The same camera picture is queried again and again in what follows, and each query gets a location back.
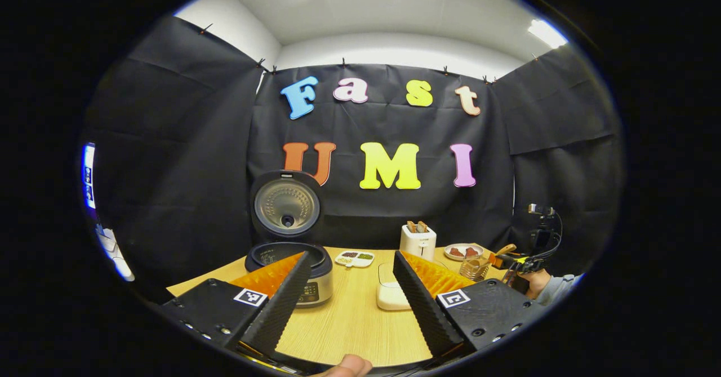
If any white side table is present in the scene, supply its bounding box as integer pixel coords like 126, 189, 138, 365
96, 225, 136, 282

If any clear plastic container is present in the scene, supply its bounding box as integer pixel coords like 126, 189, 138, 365
376, 260, 451, 311

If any black backdrop cloth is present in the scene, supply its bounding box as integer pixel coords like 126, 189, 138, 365
84, 15, 623, 299

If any computer monitor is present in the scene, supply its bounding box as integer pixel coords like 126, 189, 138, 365
82, 143, 96, 210

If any white divided condiment dish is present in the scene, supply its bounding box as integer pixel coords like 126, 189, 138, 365
335, 250, 376, 268

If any white plate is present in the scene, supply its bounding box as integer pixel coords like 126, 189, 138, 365
444, 243, 484, 261

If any black and silver rice cooker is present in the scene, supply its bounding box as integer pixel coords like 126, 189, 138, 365
244, 170, 334, 308

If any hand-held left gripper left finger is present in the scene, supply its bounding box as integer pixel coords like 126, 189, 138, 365
161, 251, 312, 356

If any white toaster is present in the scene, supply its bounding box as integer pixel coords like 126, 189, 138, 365
400, 221, 437, 262

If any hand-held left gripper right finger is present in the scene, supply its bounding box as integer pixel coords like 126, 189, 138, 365
393, 250, 541, 358

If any wooden spoon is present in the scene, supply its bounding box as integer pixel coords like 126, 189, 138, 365
479, 244, 517, 265

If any clear wire chopstick holder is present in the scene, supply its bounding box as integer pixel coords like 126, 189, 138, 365
459, 258, 491, 282

